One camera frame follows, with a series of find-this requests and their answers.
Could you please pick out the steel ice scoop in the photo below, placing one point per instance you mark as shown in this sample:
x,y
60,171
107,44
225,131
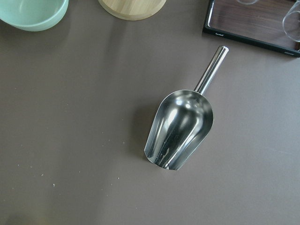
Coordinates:
x,y
183,120

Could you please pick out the wooden glass drying stand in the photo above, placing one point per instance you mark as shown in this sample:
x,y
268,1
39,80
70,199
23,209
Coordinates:
x,y
132,10

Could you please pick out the wine glass rack tray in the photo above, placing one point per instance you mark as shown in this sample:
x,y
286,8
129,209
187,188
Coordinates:
x,y
254,22

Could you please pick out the mint green bowl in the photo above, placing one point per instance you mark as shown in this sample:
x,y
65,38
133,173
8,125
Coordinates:
x,y
33,15

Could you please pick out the clear wine glass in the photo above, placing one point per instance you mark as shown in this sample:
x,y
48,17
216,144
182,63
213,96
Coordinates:
x,y
291,22

